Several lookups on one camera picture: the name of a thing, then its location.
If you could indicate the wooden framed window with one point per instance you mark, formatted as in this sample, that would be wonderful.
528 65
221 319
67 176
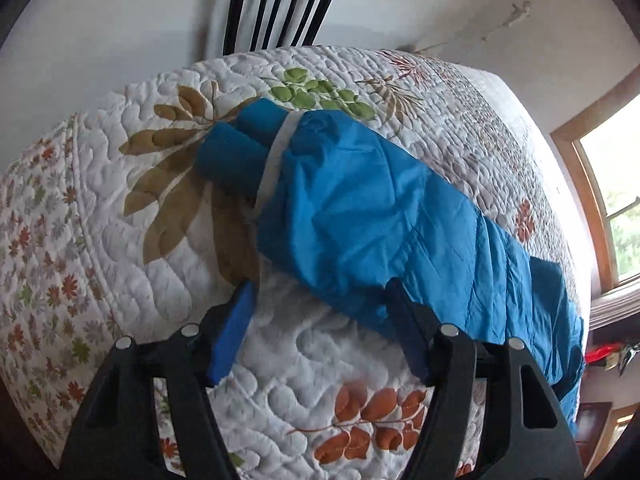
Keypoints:
590 185

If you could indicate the floral quilted bedspread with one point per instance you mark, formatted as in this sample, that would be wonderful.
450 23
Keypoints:
125 260

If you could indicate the red garment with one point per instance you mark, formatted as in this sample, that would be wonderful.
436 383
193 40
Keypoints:
602 354

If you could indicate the white pleated curtain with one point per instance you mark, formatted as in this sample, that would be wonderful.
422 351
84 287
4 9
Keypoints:
612 310

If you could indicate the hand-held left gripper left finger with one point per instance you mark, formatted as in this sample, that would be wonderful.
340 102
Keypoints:
234 330

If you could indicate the dark wooden headboard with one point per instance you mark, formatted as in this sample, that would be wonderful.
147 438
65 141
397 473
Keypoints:
595 427

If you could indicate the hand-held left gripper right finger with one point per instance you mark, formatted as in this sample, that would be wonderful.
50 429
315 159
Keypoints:
407 332

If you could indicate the blue padded jacket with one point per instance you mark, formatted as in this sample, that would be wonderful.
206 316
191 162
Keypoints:
350 200

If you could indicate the black clothes hanger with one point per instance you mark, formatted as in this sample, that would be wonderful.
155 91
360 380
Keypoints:
629 355

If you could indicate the black white striped curtain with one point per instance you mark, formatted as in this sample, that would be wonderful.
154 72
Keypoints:
280 5

